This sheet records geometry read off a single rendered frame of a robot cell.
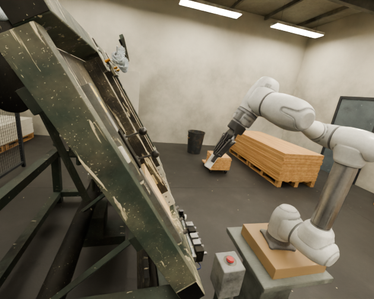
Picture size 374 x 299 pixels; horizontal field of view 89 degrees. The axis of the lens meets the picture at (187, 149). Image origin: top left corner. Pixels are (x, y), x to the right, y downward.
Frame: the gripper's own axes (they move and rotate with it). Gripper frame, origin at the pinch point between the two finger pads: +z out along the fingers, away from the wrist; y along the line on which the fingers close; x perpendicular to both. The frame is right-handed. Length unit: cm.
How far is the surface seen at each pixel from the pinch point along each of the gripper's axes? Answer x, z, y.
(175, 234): 13, 49, -9
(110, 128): -44.4, 12.4, -3.5
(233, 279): 43, 43, 11
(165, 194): 5, 49, -45
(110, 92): -60, 6, -39
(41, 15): -67, -13, 23
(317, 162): 318, -61, -296
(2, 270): -69, 179, -46
